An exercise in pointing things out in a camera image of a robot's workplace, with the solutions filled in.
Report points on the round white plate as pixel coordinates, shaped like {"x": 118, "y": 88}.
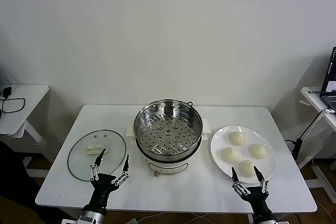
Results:
{"x": 223, "y": 140}

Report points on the dark open laptop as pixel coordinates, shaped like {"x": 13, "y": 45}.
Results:
{"x": 331, "y": 77}

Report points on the round glass pot lid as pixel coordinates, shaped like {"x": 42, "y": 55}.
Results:
{"x": 78, "y": 161}

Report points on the white desk with laptop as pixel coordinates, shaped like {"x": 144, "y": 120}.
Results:
{"x": 312, "y": 98}

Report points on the black power adapter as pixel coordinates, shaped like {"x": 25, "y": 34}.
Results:
{"x": 6, "y": 91}

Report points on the small white side table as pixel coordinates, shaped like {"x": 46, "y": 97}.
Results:
{"x": 29, "y": 95}

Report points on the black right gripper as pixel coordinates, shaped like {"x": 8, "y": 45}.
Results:
{"x": 256, "y": 197}

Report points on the white steamed baozi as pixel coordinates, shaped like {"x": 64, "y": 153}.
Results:
{"x": 237, "y": 138}
{"x": 258, "y": 151}
{"x": 230, "y": 155}
{"x": 246, "y": 168}

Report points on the perforated steel steamer basket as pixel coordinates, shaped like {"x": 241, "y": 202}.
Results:
{"x": 168, "y": 132}

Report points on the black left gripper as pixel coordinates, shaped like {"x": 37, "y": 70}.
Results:
{"x": 103, "y": 182}

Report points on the white electric cooker pot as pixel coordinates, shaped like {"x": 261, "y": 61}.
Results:
{"x": 168, "y": 165}

